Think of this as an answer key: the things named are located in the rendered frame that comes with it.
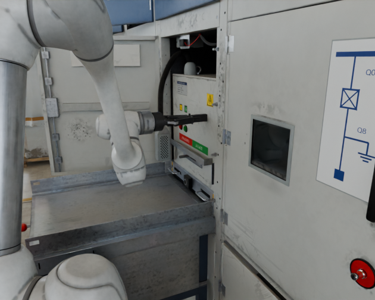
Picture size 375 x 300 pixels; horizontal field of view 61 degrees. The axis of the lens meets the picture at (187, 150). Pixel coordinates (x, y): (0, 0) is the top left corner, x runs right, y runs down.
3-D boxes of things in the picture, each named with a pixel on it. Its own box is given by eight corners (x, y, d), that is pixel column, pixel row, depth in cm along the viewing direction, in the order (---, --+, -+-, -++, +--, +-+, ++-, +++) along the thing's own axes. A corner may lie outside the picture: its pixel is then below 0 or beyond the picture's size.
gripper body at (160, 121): (149, 129, 128) (170, 127, 131) (155, 133, 120) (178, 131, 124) (148, 111, 125) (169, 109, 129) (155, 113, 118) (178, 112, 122)
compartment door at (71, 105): (55, 171, 183) (37, 36, 162) (163, 167, 189) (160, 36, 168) (51, 175, 176) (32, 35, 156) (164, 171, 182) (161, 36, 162)
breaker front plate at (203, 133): (214, 197, 132) (216, 80, 118) (172, 163, 174) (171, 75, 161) (216, 196, 132) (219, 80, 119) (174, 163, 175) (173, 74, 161)
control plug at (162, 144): (158, 161, 164) (156, 128, 159) (155, 159, 168) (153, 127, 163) (172, 159, 167) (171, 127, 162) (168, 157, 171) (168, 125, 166)
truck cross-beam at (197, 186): (216, 209, 130) (217, 196, 129) (170, 169, 178) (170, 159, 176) (227, 208, 132) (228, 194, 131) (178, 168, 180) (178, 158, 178)
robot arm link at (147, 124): (141, 137, 118) (156, 136, 120) (140, 113, 115) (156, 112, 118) (135, 132, 126) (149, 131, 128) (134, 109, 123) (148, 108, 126)
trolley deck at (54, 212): (30, 278, 101) (27, 262, 100) (34, 202, 156) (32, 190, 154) (215, 232, 128) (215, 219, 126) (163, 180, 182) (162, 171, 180)
